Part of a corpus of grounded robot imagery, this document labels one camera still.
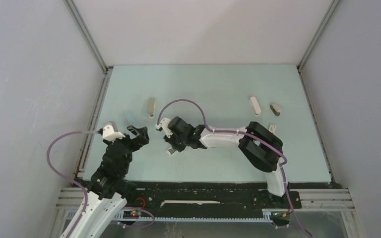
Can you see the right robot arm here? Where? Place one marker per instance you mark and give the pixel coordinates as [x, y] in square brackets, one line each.
[259, 145]

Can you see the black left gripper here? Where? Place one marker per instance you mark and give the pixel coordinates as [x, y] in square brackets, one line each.
[141, 139]

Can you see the staple box tray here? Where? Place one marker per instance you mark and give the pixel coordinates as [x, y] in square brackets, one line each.
[170, 151]

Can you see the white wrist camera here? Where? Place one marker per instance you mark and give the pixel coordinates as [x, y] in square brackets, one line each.
[163, 126]
[110, 132]

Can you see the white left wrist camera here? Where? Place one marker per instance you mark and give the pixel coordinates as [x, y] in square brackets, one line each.
[110, 132]

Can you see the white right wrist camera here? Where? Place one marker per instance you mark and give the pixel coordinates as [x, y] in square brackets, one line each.
[163, 126]

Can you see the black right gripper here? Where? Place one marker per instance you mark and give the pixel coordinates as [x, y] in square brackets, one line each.
[171, 141]

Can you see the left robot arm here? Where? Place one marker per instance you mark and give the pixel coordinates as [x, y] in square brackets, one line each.
[108, 191]

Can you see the aluminium frame rail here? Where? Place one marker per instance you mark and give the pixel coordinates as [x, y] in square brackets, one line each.
[78, 19]

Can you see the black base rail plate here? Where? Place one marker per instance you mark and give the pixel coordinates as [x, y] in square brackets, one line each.
[208, 200]

